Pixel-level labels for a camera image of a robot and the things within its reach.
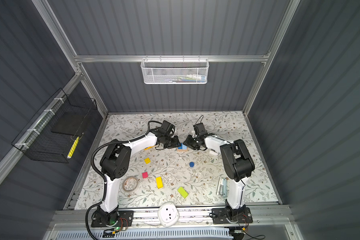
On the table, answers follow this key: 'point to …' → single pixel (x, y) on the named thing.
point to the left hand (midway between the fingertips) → (180, 144)
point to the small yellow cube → (147, 160)
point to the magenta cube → (145, 175)
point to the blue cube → (182, 146)
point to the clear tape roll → (130, 183)
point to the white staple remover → (213, 151)
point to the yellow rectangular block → (159, 181)
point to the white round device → (168, 214)
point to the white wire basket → (174, 71)
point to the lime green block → (182, 192)
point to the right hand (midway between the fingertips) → (186, 144)
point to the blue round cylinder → (191, 164)
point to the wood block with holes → (182, 150)
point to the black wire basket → (51, 133)
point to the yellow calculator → (149, 147)
